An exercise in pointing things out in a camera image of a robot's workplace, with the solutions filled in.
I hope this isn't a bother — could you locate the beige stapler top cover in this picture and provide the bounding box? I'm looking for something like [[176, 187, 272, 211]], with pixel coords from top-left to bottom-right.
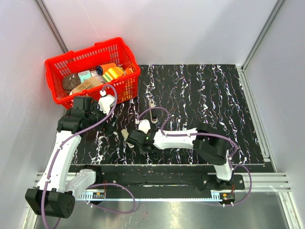
[[121, 129, 134, 148]]

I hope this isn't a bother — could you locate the stapler base with black magazine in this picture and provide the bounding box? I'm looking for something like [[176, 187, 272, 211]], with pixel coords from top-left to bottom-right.
[[149, 99, 158, 124]]

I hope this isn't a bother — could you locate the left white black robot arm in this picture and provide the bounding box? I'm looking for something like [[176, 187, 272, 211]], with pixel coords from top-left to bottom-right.
[[25, 95, 117, 219]]

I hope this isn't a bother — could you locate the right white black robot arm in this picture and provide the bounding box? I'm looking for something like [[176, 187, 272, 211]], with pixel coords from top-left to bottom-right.
[[125, 124, 237, 190]]

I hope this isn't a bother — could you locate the red plastic shopping basket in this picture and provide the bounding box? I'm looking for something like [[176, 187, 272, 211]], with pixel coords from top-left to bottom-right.
[[45, 37, 141, 109]]

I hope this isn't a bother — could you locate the brown paper package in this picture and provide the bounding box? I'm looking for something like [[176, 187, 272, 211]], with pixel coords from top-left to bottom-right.
[[70, 77, 103, 95]]

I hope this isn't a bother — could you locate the yellow green sponge pack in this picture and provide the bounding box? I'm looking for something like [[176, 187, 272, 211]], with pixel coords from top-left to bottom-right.
[[102, 67, 124, 83]]

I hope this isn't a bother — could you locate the pink white small box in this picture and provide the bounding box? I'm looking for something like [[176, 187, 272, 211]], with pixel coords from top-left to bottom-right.
[[91, 70, 104, 83]]

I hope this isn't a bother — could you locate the teal white small box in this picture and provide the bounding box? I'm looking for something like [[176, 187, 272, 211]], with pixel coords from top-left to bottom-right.
[[78, 70, 92, 83]]

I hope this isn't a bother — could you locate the orange can with blue lid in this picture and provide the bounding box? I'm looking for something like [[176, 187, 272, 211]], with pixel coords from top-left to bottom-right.
[[95, 63, 117, 75]]

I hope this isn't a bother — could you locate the orange snack packet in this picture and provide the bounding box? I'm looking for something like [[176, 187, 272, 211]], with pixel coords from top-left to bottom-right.
[[123, 68, 133, 75]]

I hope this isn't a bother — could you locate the brown round cookie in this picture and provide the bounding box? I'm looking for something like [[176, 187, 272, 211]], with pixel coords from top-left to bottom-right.
[[62, 73, 81, 92]]

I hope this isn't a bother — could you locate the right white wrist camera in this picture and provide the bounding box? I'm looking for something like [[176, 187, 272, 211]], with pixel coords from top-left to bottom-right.
[[138, 119, 151, 134]]

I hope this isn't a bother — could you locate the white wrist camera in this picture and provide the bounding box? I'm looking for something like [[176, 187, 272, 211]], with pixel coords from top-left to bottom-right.
[[138, 119, 151, 134], [98, 91, 115, 115]]

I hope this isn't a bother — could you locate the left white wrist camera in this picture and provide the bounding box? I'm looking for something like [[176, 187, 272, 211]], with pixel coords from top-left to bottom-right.
[[98, 91, 115, 115]]

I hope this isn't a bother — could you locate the aluminium frame rail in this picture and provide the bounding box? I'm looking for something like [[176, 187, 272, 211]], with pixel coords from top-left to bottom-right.
[[243, 173, 292, 193]]

